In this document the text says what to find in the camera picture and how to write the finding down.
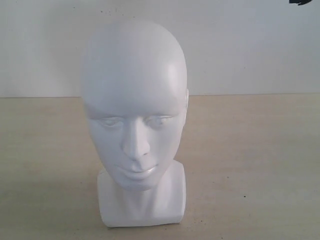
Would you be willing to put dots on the black helmet with tinted visor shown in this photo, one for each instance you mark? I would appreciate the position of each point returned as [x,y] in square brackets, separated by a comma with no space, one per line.
[299,2]

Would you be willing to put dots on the white mannequin head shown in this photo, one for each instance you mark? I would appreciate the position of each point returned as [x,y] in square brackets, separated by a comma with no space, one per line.
[135,96]

